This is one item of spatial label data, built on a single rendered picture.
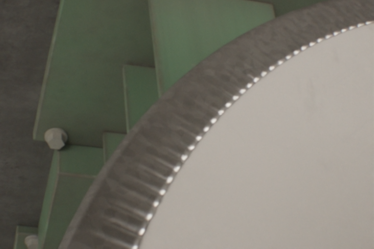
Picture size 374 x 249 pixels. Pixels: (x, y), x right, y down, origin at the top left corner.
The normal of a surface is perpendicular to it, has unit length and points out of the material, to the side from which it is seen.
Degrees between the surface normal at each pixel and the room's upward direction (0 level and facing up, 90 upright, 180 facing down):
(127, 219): 91
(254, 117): 90
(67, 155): 90
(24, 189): 0
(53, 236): 0
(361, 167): 90
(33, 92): 0
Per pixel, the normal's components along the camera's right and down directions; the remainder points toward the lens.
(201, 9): 0.27, -0.68
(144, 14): 0.11, 0.72
